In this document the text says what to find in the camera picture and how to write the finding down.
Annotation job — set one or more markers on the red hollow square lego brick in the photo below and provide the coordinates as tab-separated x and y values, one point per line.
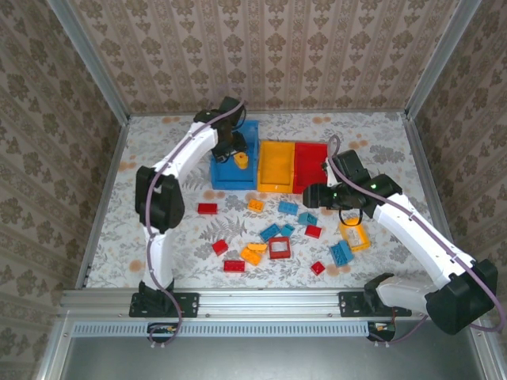
271	249

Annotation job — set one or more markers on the small orange lego piece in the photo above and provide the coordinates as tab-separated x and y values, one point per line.
240	161

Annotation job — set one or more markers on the yellow plastic container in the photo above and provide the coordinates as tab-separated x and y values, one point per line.
275	166

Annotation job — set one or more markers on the small red lego brick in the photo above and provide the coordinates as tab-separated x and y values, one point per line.
317	268

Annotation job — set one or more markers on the small blue hollow lego brick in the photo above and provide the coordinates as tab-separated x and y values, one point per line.
287	229

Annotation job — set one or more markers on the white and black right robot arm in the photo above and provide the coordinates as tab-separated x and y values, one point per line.
420	237

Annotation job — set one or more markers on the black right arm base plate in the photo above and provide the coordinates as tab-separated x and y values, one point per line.
350	305

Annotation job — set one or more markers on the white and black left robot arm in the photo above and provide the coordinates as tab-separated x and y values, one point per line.
190	146

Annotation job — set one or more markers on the thin aluminium wall rail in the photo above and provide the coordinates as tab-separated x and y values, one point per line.
178	114

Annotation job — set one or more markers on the grey metal sheet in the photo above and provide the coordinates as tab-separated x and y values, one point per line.
257	360

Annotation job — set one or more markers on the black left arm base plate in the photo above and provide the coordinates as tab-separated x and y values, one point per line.
190	305

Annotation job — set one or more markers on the aluminium corner post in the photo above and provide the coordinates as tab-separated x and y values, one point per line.
91	59
439	59

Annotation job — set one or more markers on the floral table cover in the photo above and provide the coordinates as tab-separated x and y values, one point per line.
297	277

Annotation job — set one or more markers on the aluminium lower frame bar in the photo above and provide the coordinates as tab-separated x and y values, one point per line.
487	356
53	352

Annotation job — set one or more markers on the aluminium side rail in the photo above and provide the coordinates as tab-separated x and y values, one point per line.
422	158
104	198

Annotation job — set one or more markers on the red plastic container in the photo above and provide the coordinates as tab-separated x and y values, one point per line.
309	162

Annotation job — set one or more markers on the large yellow hollow lego brick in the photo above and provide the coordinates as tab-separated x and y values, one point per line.
365	241

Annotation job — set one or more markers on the aluminium table edge rail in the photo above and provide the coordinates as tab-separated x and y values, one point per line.
269	302

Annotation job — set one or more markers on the blue plastic container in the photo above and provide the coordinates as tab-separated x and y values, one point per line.
231	178

